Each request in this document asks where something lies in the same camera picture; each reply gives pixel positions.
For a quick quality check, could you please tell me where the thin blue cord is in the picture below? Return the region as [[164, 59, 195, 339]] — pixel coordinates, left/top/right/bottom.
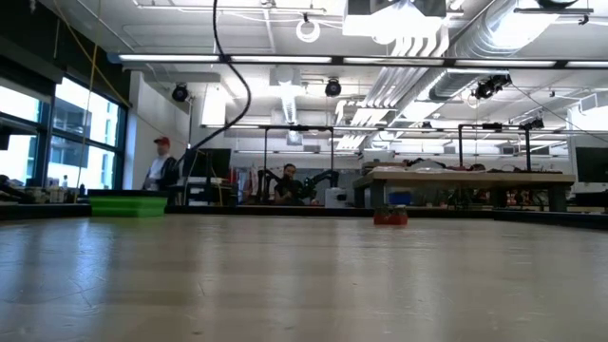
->
[[173, 0, 254, 171]]

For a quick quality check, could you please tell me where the person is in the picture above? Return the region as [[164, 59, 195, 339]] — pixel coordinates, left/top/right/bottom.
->
[[142, 136, 181, 193], [273, 162, 308, 207]]

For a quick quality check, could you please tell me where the white box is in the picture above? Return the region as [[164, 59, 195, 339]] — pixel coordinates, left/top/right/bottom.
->
[[324, 186, 349, 209]]

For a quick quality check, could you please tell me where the black computer monitor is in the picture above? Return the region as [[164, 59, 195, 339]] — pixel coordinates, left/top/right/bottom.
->
[[574, 145, 608, 184], [180, 147, 234, 181]]

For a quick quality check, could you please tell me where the red ribbed block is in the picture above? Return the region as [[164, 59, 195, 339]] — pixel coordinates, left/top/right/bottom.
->
[[372, 204, 410, 227]]

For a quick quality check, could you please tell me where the blue bin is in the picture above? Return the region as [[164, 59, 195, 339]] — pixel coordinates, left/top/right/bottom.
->
[[387, 191, 413, 207]]

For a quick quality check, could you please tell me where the black monitor desk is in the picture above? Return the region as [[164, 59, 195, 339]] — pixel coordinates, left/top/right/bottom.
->
[[166, 177, 239, 207]]

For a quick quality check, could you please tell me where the overhead light bar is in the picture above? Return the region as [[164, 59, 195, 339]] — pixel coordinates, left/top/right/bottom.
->
[[107, 52, 608, 69]]

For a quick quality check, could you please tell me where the white cloth pile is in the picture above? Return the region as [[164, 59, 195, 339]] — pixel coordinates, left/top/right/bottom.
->
[[372, 158, 486, 174]]

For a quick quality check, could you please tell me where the wooden workbench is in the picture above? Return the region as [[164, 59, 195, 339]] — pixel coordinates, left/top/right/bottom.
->
[[351, 170, 578, 214]]

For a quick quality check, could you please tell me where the green plastic bin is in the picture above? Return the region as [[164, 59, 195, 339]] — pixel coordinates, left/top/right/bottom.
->
[[86, 188, 170, 219]]

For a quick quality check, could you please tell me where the black metal table frame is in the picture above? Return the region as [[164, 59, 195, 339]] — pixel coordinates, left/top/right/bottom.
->
[[0, 202, 608, 232]]

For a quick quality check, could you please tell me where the black background station frame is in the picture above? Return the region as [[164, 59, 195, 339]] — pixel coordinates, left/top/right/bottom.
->
[[456, 122, 535, 174], [261, 123, 335, 206]]

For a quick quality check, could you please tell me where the black ceiling camera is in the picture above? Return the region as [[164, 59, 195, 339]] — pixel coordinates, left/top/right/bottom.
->
[[471, 72, 514, 102], [171, 83, 191, 104], [324, 77, 344, 99]]

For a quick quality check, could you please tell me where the white coiled ceiling cable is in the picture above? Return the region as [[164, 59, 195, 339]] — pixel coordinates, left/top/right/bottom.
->
[[294, 17, 322, 45]]

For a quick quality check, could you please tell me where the silver ventilation duct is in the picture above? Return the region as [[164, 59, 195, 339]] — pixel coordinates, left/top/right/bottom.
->
[[428, 0, 572, 104]]

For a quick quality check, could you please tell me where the yellow cable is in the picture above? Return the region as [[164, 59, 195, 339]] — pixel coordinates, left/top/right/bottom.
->
[[50, 0, 133, 204]]

